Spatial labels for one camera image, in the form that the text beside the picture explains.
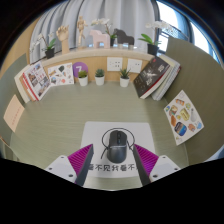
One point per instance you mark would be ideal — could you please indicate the grey curtain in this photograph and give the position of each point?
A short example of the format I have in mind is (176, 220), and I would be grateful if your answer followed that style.
(126, 13)

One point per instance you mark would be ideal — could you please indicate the white book stack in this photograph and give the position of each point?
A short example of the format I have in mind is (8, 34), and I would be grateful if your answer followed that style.
(170, 78)

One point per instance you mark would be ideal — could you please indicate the pink wooden horse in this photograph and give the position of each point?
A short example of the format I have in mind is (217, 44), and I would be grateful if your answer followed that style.
(100, 40)

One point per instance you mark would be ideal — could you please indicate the white orchid in black pot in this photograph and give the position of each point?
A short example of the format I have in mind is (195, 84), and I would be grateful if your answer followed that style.
(101, 21)
(50, 53)
(153, 50)

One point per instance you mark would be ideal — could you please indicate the white wall socket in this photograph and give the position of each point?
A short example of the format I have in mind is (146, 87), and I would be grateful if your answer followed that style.
(134, 66)
(114, 64)

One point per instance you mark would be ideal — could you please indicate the photo cover magazine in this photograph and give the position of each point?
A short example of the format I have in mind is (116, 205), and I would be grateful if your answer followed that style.
(37, 80)

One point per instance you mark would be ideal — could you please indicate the wooden desk ledge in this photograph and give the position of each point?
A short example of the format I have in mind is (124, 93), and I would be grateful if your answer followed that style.
(96, 53)

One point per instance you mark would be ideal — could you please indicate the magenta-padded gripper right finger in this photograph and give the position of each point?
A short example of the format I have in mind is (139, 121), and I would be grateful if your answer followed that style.
(163, 166)

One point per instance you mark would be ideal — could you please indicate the beige booklet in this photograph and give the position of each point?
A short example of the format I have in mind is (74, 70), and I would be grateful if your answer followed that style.
(14, 113)

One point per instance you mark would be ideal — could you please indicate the wooden hand model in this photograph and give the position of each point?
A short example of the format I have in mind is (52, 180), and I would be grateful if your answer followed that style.
(63, 35)

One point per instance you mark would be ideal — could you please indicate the small plant in white pot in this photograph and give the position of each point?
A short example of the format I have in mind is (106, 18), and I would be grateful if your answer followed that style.
(83, 81)
(99, 80)
(124, 82)

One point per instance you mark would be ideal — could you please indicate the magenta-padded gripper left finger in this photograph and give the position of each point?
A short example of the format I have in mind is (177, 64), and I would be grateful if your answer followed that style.
(63, 166)

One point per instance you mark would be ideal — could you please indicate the dark cover book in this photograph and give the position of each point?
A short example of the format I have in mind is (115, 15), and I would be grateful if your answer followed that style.
(151, 76)

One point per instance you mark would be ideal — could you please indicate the red book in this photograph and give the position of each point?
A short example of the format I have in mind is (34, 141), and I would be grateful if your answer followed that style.
(26, 88)

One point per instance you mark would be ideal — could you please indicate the black wooden horse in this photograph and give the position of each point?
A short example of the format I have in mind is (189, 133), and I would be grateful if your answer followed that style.
(124, 37)

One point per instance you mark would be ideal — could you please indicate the white illustrated sticker card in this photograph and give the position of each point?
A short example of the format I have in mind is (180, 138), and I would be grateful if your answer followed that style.
(61, 74)

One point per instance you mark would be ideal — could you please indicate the colourful food sticker card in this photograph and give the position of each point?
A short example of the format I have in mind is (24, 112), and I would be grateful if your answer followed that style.
(183, 116)

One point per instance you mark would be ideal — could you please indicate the white printed mouse pad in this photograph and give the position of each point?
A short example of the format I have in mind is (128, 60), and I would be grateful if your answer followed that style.
(96, 133)

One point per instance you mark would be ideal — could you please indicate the wooden artist mannequin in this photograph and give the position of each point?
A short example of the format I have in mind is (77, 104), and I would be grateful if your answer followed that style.
(81, 31)

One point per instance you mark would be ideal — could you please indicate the dark grey computer mouse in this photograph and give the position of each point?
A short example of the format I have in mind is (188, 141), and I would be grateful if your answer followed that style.
(116, 148)

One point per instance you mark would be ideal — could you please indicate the green desk partition panel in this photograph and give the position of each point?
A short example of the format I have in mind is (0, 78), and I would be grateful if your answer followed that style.
(6, 83)
(200, 73)

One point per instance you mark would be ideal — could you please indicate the dark framed window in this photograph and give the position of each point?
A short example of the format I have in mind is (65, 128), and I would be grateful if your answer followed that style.
(180, 20)

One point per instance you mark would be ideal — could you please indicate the purple round number disc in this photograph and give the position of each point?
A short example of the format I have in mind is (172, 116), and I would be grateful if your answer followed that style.
(80, 66)

